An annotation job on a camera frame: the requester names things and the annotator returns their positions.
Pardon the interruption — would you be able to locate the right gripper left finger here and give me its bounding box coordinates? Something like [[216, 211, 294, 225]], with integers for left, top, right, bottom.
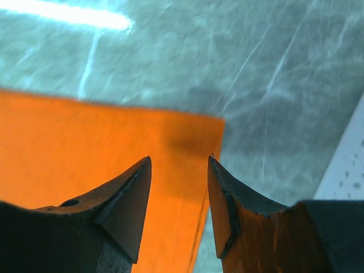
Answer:
[[31, 156, 151, 272]]

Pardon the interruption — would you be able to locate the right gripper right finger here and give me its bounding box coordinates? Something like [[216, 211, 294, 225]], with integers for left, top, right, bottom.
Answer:
[[208, 156, 333, 272]]

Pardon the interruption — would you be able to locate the orange t shirt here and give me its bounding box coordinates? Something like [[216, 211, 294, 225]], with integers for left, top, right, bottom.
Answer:
[[1, 90, 225, 272]]

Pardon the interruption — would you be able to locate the white plastic basket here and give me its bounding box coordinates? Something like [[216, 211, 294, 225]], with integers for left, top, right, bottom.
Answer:
[[314, 98, 364, 200]]

